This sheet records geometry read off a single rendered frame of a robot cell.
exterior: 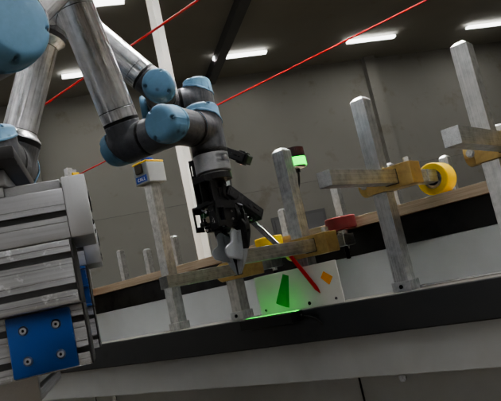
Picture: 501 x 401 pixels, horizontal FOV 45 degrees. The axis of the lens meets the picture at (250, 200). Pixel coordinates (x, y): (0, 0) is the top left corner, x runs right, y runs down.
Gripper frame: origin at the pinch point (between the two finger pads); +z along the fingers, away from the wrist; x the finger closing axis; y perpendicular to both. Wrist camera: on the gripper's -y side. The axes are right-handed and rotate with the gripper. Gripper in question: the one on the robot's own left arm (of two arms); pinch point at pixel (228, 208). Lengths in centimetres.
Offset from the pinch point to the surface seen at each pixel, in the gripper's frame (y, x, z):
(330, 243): -24.6, 1.7, 14.2
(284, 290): -9.5, -2.5, 23.4
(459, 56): -62, 16, -17
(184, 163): 75, -137, -46
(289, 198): -16.1, -0.7, 1.2
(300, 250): -18.7, 7.7, 14.5
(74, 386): 89, -42, 44
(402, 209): -41.3, -11.6, 9.4
